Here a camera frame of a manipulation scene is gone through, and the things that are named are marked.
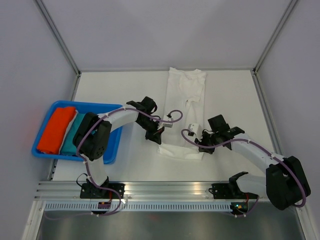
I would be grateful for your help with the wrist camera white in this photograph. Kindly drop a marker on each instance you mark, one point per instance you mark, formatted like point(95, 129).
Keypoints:
point(194, 130)
point(167, 122)

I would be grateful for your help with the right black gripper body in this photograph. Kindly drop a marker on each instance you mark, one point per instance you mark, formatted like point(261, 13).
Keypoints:
point(207, 139)

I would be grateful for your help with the white t-shirt with robot print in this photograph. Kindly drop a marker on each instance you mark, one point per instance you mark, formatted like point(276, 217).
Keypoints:
point(185, 92)

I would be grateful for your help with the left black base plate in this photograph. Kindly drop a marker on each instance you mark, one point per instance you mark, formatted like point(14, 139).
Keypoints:
point(89, 191)

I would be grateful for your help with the left aluminium frame post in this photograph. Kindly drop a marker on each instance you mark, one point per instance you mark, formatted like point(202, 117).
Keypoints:
point(56, 34)

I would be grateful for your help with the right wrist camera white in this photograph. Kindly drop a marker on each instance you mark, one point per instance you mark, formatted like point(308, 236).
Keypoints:
point(194, 130)

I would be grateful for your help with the white slotted cable duct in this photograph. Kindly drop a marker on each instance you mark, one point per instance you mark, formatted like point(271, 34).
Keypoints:
point(142, 206)

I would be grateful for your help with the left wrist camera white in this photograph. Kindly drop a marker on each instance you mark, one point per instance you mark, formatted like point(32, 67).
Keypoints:
point(167, 122)

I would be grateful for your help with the aluminium frame post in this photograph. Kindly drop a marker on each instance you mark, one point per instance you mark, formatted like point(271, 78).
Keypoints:
point(275, 34)
point(56, 34)

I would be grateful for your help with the orange rolled t-shirt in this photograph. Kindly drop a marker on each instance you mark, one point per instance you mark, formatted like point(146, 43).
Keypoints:
point(55, 130)

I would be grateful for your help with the aluminium mounting rail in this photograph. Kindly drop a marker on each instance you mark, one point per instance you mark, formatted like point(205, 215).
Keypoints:
point(136, 191)

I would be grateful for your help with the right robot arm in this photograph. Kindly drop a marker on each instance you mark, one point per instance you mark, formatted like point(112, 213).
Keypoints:
point(284, 184)

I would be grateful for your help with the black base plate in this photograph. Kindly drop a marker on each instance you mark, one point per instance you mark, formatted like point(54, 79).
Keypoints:
point(89, 191)
point(221, 191)

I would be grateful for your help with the right aluminium frame post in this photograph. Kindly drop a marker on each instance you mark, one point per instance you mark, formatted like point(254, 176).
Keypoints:
point(275, 34)

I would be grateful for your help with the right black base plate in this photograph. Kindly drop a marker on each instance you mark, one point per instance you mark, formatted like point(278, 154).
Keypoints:
point(221, 191)

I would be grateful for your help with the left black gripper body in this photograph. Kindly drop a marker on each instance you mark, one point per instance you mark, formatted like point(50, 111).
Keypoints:
point(150, 127)

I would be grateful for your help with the teal rolled t-shirt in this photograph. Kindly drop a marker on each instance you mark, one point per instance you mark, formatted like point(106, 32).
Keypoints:
point(68, 148)

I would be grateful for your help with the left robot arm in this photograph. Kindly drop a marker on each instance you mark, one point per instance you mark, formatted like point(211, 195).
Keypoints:
point(93, 134)

